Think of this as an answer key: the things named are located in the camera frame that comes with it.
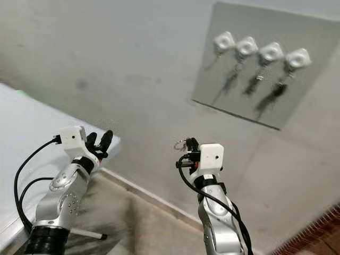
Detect grey wall board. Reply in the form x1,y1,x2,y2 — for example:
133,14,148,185
192,1,340,130

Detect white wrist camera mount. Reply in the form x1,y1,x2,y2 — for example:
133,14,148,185
191,143,225,179
59,126,100,169

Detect white wall hook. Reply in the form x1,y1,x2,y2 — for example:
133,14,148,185
259,41,284,63
214,31,236,54
236,36,259,58
285,48,312,70

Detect white folding table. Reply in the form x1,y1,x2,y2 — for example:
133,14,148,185
0,83,121,251

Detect red-brown ribbed mat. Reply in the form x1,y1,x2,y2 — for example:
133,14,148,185
270,205,340,255

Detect white baseboard strip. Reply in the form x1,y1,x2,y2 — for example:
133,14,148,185
101,169,266,255

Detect silver key bunch with ring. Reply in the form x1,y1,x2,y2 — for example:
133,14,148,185
173,138,188,151

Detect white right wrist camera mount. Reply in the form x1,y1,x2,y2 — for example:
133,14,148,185
191,143,225,179

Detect hanging key set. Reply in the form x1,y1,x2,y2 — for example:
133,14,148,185
255,59,267,82
277,66,295,89

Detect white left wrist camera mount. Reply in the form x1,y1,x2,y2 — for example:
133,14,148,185
59,126,100,169

